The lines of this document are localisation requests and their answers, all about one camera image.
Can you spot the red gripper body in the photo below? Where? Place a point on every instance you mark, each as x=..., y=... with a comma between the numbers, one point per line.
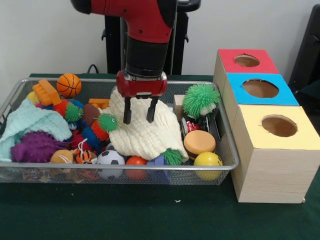
x=141, y=86

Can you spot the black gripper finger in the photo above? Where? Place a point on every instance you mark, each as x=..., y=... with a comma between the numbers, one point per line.
x=127, y=111
x=152, y=110

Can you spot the small green spiky ball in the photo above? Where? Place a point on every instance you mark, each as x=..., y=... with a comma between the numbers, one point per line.
x=108, y=122

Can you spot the cream knitted cloth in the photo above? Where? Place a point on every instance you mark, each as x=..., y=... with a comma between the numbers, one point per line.
x=142, y=135

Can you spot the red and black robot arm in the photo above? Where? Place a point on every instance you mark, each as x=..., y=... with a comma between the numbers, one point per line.
x=147, y=32

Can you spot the silver mesh bin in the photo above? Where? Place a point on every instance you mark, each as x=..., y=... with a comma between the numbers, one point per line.
x=180, y=176

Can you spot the wooden box with three holes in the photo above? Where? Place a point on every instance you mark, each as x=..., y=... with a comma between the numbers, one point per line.
x=275, y=175

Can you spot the large green spiky ball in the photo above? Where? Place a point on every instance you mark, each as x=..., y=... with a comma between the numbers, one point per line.
x=200, y=98

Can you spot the toy soccer ball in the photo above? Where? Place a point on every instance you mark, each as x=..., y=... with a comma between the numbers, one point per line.
x=110, y=158

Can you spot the plain orange ball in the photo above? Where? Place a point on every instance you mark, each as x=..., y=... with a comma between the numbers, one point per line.
x=136, y=160

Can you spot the toy burger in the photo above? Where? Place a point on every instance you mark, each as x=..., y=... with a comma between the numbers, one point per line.
x=199, y=142

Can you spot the orange toy basketball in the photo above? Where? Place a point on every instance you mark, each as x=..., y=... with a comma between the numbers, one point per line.
x=69, y=85

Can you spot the yellow smiley ball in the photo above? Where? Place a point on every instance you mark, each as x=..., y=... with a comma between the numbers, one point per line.
x=207, y=158

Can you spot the large orange toy brick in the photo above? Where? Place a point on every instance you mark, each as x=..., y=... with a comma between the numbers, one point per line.
x=46, y=92

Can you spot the mint knitted cloth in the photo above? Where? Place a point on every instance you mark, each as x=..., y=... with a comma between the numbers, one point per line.
x=32, y=120

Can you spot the purple bumpy soft toy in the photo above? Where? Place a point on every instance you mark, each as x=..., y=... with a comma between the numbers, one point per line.
x=37, y=147

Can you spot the dark green table cloth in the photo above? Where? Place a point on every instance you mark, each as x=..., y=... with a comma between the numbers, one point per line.
x=150, y=215
x=311, y=91

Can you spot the black stand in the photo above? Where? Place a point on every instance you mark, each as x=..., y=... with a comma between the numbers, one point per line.
x=307, y=50

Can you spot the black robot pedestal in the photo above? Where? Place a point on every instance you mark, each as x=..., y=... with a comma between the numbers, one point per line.
x=112, y=50

